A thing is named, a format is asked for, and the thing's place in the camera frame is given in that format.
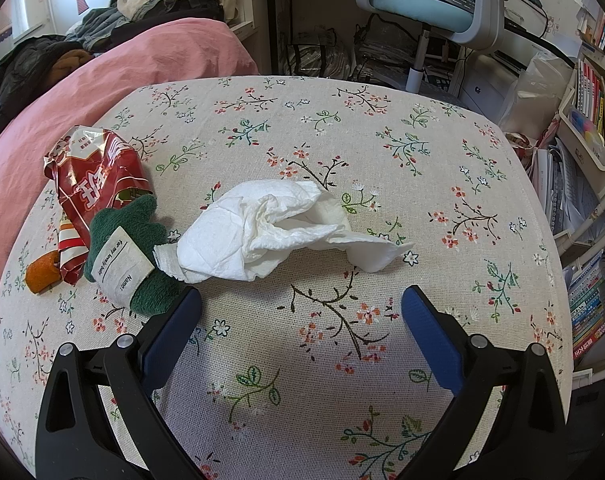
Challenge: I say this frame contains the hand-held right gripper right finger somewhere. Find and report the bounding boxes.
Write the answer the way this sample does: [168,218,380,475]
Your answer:
[395,285,567,480]

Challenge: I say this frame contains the pink blanket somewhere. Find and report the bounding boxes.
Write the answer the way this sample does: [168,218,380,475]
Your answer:
[0,17,260,196]

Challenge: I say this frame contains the blue denim clothing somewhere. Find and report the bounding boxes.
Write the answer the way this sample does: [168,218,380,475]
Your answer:
[65,0,173,56]

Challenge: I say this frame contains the white rolling cart with books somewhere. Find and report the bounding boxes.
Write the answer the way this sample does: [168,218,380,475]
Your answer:
[530,55,605,386]

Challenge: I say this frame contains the translucent plastic bag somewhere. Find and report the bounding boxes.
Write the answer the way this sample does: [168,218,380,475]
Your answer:
[497,50,558,136]

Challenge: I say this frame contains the red snack wrapper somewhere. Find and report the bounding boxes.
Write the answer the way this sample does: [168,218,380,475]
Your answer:
[42,126,153,286]

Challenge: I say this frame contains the white tote bag red trim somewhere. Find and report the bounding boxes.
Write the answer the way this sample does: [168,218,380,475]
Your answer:
[503,130,548,161]

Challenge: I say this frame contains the green plush cloth white label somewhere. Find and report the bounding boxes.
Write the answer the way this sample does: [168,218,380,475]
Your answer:
[84,194,184,317]

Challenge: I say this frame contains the floral tablecloth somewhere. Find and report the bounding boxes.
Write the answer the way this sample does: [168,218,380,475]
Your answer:
[0,75,576,480]

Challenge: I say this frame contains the white printer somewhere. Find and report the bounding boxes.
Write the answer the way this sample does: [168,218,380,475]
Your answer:
[463,55,528,116]

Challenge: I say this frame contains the brown plush toy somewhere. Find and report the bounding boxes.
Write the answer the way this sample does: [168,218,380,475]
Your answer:
[52,49,96,78]

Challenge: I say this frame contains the stack of books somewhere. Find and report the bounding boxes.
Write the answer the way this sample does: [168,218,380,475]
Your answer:
[569,250,605,371]

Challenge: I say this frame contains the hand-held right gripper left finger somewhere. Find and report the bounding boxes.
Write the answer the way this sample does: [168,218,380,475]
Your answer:
[35,287,203,480]

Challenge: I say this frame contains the twisted white tissue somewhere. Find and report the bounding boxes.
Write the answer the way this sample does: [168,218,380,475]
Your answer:
[154,180,416,284]

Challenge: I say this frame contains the blue grey office chair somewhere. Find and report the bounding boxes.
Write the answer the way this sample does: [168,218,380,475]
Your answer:
[355,0,526,96]

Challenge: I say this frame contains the clear plastic storage bag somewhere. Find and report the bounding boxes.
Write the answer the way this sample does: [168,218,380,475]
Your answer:
[292,30,356,76]

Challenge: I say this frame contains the black clothing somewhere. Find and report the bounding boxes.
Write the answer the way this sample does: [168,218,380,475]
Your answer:
[102,0,228,56]

